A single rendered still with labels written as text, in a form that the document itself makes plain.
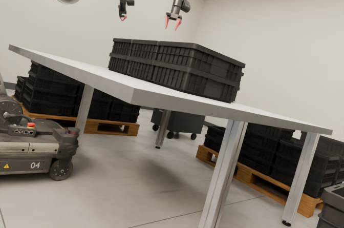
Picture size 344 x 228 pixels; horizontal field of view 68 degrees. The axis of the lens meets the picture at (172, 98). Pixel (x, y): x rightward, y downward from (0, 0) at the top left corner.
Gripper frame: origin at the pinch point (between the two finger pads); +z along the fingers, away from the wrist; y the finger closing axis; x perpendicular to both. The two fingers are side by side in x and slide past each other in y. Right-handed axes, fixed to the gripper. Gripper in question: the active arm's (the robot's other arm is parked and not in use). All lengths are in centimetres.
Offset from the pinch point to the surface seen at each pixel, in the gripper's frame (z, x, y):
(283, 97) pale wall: 8, -293, -160
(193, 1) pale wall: -157, -426, 51
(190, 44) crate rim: 15, 49, -21
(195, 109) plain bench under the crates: 40, 91, -32
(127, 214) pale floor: 107, 38, -11
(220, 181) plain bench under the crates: 68, 61, -49
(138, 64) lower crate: 28.5, 18.8, 9.2
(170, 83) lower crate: 34, 42, -15
